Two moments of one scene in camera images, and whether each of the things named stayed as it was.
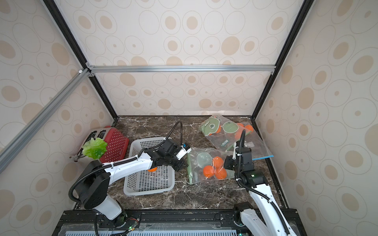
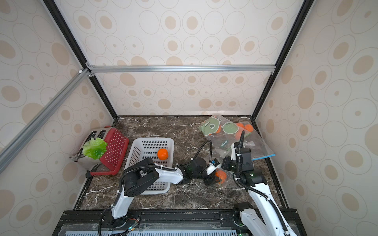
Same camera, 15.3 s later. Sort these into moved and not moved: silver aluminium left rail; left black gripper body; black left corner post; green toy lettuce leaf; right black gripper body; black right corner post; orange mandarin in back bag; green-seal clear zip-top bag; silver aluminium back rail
Moved: left black gripper body
Not moved: black left corner post; green toy lettuce leaf; black right corner post; silver aluminium back rail; right black gripper body; silver aluminium left rail; orange mandarin in back bag; green-seal clear zip-top bag
